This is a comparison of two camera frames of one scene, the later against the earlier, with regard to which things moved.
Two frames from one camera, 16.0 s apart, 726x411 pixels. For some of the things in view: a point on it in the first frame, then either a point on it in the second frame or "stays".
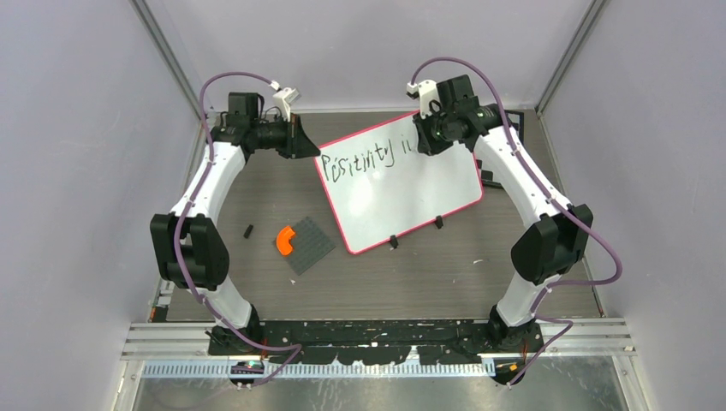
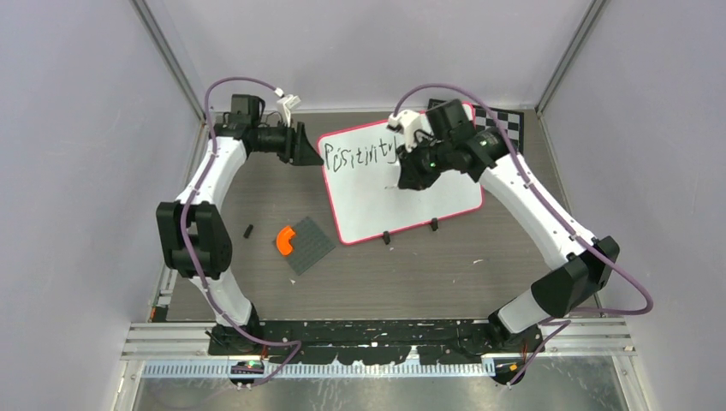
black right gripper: x=426 y=145 to x=413 y=175
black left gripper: x=299 y=145 stays
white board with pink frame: x=381 y=187 stays
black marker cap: x=247 y=232 stays
